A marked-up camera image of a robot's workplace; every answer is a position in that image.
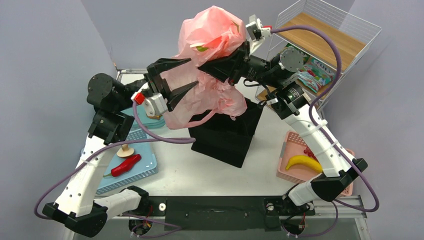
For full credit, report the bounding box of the teal transparent plastic tray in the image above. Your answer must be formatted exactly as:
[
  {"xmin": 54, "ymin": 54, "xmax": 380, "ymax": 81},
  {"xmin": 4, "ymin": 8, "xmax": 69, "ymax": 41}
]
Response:
[{"xmin": 122, "ymin": 105, "xmax": 166, "ymax": 132}]

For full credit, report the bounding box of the teal Fox's candy bag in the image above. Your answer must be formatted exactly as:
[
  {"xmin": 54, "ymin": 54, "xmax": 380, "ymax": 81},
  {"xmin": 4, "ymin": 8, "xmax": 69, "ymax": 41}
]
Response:
[{"xmin": 297, "ymin": 56, "xmax": 336, "ymax": 93}]

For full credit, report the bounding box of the pink perforated plastic basket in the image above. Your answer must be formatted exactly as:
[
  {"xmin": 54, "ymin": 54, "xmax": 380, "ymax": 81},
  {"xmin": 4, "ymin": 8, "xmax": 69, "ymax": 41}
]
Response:
[{"xmin": 276, "ymin": 131, "xmax": 356, "ymax": 196}]

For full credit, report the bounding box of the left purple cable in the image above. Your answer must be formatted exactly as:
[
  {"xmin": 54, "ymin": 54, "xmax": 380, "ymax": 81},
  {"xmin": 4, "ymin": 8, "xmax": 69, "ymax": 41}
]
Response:
[{"xmin": 34, "ymin": 100, "xmax": 197, "ymax": 220}]

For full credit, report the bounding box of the green Fox's candy bag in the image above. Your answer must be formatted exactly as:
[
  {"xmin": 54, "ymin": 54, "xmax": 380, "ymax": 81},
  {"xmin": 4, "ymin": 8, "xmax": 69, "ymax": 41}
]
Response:
[{"xmin": 285, "ymin": 43, "xmax": 310, "ymax": 64}]

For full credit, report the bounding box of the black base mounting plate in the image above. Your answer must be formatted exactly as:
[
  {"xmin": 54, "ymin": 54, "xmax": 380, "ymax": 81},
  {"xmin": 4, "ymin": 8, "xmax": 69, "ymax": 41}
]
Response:
[{"xmin": 131, "ymin": 195, "xmax": 316, "ymax": 231}]

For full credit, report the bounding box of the white wire wooden shelf rack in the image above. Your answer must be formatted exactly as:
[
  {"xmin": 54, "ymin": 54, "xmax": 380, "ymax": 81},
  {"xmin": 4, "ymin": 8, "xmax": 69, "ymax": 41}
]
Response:
[{"xmin": 266, "ymin": 0, "xmax": 382, "ymax": 117}]

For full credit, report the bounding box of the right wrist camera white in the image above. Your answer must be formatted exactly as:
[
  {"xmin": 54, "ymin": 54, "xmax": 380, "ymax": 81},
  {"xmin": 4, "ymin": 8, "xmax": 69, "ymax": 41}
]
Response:
[{"xmin": 245, "ymin": 14, "xmax": 272, "ymax": 55}]

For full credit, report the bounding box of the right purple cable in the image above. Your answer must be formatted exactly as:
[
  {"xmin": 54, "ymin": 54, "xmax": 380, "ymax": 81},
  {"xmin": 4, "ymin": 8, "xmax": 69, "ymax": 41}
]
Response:
[{"xmin": 270, "ymin": 25, "xmax": 381, "ymax": 214}]

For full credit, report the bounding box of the pink plastic grocery bag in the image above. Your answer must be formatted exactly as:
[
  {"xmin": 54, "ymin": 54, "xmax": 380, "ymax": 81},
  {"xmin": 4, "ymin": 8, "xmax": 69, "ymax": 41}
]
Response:
[{"xmin": 161, "ymin": 5, "xmax": 247, "ymax": 130}]

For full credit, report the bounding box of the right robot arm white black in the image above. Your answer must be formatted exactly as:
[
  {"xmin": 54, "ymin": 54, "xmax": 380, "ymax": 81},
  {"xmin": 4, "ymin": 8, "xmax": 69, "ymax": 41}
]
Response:
[{"xmin": 199, "ymin": 42, "xmax": 368, "ymax": 215}]

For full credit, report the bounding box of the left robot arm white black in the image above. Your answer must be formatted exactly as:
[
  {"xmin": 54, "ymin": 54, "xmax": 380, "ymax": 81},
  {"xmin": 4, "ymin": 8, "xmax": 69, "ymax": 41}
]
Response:
[{"xmin": 33, "ymin": 58, "xmax": 196, "ymax": 238}]

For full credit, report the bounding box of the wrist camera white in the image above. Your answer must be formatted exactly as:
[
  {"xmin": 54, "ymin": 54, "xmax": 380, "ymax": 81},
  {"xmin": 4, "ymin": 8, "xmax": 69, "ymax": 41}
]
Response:
[
  {"xmin": 131, "ymin": 91, "xmax": 168, "ymax": 119},
  {"xmin": 245, "ymin": 14, "xmax": 272, "ymax": 55}
]

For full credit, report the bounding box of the red grape bunch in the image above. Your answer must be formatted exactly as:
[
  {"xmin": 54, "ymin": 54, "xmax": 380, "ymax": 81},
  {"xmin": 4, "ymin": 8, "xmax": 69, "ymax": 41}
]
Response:
[{"xmin": 303, "ymin": 147, "xmax": 317, "ymax": 161}]

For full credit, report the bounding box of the black fabric grocery bag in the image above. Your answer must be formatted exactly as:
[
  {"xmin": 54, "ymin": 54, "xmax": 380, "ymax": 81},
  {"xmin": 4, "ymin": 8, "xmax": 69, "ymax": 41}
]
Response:
[{"xmin": 188, "ymin": 98, "xmax": 263, "ymax": 168}]

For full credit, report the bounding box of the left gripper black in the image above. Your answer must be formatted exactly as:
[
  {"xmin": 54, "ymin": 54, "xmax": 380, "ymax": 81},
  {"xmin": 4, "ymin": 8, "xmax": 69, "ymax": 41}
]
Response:
[{"xmin": 115, "ymin": 58, "xmax": 198, "ymax": 112}]

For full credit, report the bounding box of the purple cable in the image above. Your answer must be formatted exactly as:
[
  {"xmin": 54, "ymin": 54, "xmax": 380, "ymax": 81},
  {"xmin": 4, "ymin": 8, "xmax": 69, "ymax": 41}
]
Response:
[
  {"xmin": 270, "ymin": 25, "xmax": 381, "ymax": 214},
  {"xmin": 34, "ymin": 100, "xmax": 197, "ymax": 220}
]

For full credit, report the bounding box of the yellow banana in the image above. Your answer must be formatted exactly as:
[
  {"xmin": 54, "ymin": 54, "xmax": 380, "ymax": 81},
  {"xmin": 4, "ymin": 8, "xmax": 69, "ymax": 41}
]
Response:
[{"xmin": 285, "ymin": 155, "xmax": 323, "ymax": 174}]

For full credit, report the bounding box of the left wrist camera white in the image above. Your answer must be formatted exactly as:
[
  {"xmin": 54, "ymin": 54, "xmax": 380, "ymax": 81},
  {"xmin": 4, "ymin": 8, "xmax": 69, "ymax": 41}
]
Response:
[{"xmin": 131, "ymin": 91, "xmax": 168, "ymax": 119}]

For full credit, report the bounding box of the blue perforated plastic basket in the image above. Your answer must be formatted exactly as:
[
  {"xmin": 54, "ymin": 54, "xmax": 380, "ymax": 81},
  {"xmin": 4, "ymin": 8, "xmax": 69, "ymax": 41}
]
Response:
[{"xmin": 96, "ymin": 129, "xmax": 158, "ymax": 195}]

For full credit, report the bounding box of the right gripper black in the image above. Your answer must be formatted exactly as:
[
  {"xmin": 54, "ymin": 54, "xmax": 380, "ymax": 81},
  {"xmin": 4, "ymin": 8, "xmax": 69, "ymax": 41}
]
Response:
[{"xmin": 197, "ymin": 38, "xmax": 282, "ymax": 89}]

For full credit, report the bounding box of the red chili pepper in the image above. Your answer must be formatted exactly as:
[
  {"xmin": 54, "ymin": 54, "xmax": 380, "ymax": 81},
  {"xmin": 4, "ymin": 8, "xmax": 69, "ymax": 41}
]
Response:
[{"xmin": 103, "ymin": 154, "xmax": 142, "ymax": 178}]

